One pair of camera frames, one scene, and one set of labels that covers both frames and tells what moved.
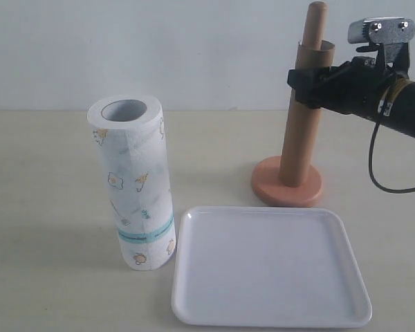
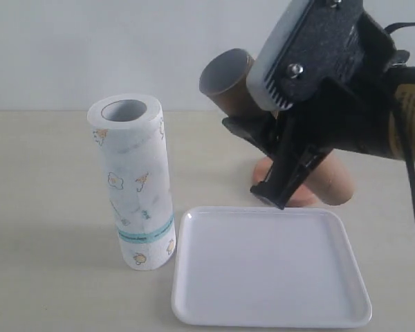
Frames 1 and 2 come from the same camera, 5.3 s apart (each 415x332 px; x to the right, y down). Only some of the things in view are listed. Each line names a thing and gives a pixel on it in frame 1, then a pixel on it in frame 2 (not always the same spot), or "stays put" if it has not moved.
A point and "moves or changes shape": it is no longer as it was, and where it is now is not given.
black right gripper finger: (310, 77) -> (260, 128)
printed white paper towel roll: (131, 131) stays put
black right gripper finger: (308, 96) -> (293, 158)
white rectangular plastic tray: (265, 266) stays put
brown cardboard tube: (301, 141) moves or changes shape
